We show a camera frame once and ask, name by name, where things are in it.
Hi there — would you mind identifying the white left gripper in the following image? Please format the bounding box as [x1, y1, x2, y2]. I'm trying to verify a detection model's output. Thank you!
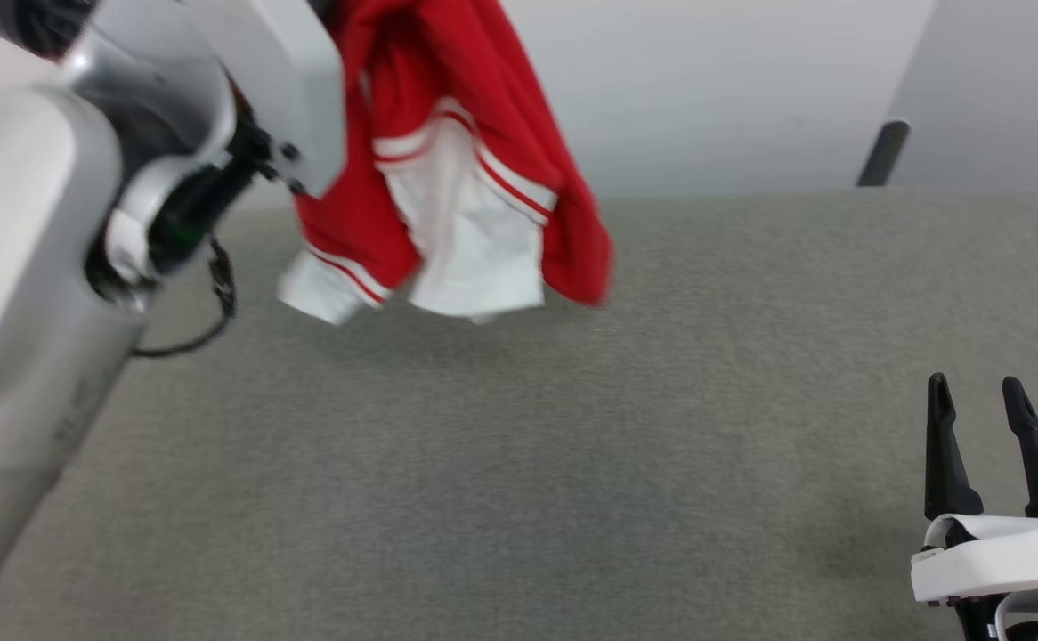
[182, 0, 347, 198]

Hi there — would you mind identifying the red and white jersey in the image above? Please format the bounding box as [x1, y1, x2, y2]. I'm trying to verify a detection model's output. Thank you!
[277, 0, 614, 326]

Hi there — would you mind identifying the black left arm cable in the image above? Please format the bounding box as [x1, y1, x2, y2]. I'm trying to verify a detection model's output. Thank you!
[132, 239, 238, 359]

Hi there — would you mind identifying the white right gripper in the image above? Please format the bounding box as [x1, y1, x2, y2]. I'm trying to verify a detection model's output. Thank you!
[911, 372, 1038, 641]

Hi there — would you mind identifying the dark grey post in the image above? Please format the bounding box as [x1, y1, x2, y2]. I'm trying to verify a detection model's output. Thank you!
[856, 120, 912, 188]

